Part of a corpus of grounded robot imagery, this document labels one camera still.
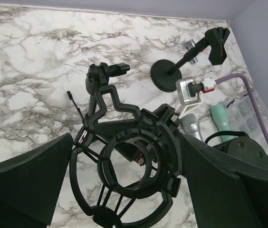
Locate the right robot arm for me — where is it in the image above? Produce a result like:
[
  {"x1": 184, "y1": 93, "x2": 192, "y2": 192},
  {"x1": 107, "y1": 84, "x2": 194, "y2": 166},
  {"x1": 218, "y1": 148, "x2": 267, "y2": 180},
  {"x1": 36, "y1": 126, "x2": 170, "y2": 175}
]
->
[{"x1": 90, "y1": 104, "x2": 268, "y2": 170}]

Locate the grey silver microphone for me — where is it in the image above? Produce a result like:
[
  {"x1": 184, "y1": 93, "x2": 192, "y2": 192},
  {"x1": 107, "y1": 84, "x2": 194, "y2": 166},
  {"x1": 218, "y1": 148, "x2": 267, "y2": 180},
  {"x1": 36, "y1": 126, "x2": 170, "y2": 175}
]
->
[{"x1": 181, "y1": 113, "x2": 204, "y2": 142}]

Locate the mint green microphone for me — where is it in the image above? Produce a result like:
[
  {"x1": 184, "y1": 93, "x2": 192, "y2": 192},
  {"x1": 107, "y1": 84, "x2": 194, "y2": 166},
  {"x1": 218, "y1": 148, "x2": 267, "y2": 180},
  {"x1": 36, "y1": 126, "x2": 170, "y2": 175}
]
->
[{"x1": 211, "y1": 104, "x2": 231, "y2": 132}]

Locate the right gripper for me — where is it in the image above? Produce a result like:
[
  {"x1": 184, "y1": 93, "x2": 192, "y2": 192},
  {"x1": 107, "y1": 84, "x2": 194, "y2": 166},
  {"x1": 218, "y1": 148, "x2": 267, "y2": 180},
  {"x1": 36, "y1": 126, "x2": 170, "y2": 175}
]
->
[{"x1": 94, "y1": 104, "x2": 181, "y2": 162}]

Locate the clear plastic screw box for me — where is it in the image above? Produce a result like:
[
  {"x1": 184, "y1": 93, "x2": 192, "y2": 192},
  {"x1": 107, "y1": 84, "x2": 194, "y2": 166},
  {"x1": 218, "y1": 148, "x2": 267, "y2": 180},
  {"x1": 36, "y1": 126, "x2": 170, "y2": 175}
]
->
[{"x1": 226, "y1": 91, "x2": 268, "y2": 138}]

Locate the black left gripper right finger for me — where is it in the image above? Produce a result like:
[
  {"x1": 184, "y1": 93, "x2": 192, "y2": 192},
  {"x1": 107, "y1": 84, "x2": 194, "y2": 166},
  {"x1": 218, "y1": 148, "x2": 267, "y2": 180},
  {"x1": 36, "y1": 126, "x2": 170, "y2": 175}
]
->
[{"x1": 180, "y1": 134, "x2": 268, "y2": 228}]

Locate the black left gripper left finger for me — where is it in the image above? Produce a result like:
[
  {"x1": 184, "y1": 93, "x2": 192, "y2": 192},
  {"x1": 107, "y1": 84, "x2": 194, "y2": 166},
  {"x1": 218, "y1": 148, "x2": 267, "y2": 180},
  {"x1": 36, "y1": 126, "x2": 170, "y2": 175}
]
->
[{"x1": 0, "y1": 133, "x2": 73, "y2": 228}]

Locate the black shock-mount tripod stand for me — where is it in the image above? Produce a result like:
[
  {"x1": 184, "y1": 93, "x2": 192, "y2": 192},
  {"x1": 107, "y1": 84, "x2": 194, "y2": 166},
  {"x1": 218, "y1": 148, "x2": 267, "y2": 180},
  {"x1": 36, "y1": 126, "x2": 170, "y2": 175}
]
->
[{"x1": 69, "y1": 63, "x2": 182, "y2": 228}]

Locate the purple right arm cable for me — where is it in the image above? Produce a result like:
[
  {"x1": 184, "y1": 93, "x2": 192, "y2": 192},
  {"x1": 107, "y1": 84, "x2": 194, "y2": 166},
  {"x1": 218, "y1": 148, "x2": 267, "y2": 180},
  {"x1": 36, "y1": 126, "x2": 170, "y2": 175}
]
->
[{"x1": 214, "y1": 73, "x2": 268, "y2": 175}]

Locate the black round-base microphone stand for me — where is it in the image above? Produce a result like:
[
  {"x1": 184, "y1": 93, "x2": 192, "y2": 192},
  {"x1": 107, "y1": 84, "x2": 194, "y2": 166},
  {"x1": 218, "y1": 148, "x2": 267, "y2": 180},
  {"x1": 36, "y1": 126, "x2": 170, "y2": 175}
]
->
[{"x1": 150, "y1": 27, "x2": 230, "y2": 92}]

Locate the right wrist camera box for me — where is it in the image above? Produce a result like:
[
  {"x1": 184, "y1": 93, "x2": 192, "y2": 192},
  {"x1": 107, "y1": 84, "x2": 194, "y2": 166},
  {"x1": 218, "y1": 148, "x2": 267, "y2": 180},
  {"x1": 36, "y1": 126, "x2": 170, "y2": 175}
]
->
[{"x1": 176, "y1": 77, "x2": 217, "y2": 114}]

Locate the silver metal faucet part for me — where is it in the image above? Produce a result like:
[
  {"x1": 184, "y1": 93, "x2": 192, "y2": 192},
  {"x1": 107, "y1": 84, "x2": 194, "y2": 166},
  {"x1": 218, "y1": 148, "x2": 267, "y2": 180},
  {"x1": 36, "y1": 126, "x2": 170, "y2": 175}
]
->
[{"x1": 184, "y1": 39, "x2": 198, "y2": 64}]

